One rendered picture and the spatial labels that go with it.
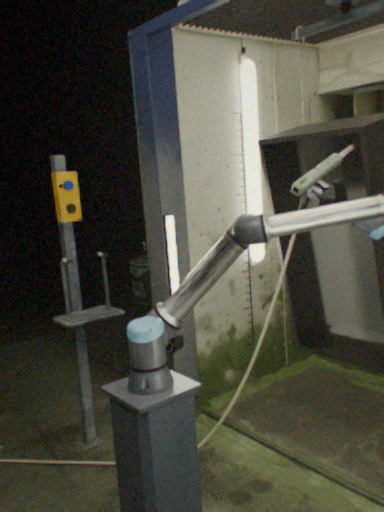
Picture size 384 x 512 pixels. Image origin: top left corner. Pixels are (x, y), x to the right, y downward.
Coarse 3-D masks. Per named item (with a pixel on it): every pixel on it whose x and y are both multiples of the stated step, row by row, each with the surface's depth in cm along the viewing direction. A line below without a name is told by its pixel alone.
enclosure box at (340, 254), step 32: (320, 128) 239; (352, 128) 215; (288, 160) 273; (320, 160) 275; (352, 160) 260; (288, 192) 275; (352, 192) 267; (320, 256) 298; (352, 256) 282; (288, 288) 281; (320, 288) 301; (352, 288) 290; (320, 320) 303; (352, 320) 299; (320, 352) 278; (352, 352) 274
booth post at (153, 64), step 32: (160, 64) 277; (160, 96) 279; (160, 128) 280; (160, 160) 282; (160, 192) 284; (160, 224) 287; (160, 256) 293; (160, 288) 298; (192, 320) 306; (192, 352) 308
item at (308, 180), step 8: (352, 144) 225; (360, 144) 227; (344, 152) 221; (328, 160) 215; (336, 160) 215; (320, 168) 211; (328, 168) 212; (304, 176) 206; (312, 176) 207; (320, 176) 210; (296, 184) 203; (304, 184) 204; (312, 184) 208; (296, 192) 205; (304, 192) 216; (304, 200) 218; (304, 208) 222
